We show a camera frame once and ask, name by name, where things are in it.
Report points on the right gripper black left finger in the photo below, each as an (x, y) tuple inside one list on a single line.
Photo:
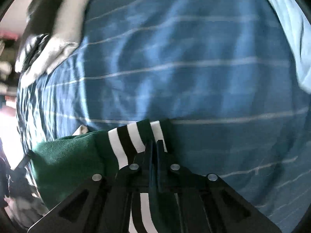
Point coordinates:
[(100, 206)]

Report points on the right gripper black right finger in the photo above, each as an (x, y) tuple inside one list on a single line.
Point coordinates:
[(187, 202)]

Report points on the green varsity jacket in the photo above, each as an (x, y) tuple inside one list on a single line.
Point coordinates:
[(61, 166)]

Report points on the blue striped bed sheet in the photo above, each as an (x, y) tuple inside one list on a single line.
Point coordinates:
[(220, 71)]

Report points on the light blue quilt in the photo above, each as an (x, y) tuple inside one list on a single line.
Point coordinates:
[(294, 17)]

